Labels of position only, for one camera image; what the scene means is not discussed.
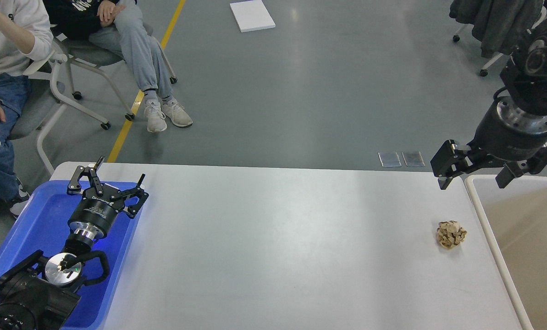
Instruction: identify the white grey office chair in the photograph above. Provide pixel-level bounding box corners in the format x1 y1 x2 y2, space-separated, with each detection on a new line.
9 44 111 175

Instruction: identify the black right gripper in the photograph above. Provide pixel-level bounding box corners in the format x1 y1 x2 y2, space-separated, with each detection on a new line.
430 96 547 190

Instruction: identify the person in grey jeans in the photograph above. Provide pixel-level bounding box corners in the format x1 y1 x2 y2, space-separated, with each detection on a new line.
44 0 193 133

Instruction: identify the person in white sweater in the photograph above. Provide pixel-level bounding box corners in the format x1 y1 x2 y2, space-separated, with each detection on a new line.
0 0 53 217

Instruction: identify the brown paper ball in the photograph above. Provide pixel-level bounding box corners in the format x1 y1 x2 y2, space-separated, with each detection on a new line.
436 220 467 249

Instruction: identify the chair with dark jacket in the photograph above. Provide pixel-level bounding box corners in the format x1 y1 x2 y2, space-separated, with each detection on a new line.
449 0 547 77

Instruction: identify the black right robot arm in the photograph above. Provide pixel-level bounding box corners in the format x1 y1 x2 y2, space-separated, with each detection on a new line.
430 18 547 190

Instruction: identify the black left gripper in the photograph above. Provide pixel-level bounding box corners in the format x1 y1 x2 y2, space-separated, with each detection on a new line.
67 156 149 240

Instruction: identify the grey chair behind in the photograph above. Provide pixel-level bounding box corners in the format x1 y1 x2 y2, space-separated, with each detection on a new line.
53 21 178 122

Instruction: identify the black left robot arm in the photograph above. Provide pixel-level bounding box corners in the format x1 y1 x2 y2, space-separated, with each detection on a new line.
0 158 149 330

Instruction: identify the white flat box on floor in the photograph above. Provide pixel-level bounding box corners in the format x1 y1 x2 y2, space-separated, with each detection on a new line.
229 0 276 32

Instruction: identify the beige plastic bin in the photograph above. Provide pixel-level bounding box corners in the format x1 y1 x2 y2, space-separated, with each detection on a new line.
465 175 547 330

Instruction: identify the blue plastic tray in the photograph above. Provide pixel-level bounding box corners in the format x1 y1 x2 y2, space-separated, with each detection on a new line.
0 180 142 330

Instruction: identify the right floor socket plate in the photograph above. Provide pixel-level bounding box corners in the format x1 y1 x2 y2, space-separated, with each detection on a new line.
402 152 425 167

